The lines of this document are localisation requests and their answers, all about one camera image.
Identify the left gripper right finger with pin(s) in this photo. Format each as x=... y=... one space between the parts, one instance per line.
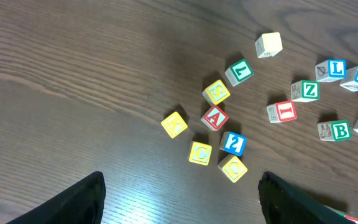
x=283 y=203

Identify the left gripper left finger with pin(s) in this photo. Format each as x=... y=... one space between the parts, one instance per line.
x=81 y=203

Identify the red E block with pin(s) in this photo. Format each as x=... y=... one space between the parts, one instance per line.
x=353 y=219

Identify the red I block sideways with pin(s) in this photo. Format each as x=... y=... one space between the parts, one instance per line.
x=281 y=112

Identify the green N block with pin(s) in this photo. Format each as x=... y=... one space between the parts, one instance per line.
x=337 y=211

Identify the yellow O block left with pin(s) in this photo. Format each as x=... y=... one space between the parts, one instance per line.
x=232 y=167

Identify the blue 2 block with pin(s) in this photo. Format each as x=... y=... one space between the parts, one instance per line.
x=233 y=143

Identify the green B block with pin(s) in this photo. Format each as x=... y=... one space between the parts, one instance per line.
x=334 y=130

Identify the yellow C block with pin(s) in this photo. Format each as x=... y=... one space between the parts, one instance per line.
x=199 y=153

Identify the red A block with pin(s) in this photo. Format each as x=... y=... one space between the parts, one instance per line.
x=214 y=118

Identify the green Z block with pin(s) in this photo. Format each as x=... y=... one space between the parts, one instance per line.
x=305 y=91

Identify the yellow K block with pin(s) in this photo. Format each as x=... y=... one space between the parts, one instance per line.
x=174 y=124

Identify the yellow S block left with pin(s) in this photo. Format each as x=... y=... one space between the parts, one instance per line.
x=216 y=93

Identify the green 7 block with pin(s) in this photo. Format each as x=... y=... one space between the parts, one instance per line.
x=239 y=72

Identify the blue L block upright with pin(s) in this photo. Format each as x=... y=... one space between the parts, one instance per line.
x=330 y=70

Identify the yellow W block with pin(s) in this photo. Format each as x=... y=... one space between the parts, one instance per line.
x=268 y=45

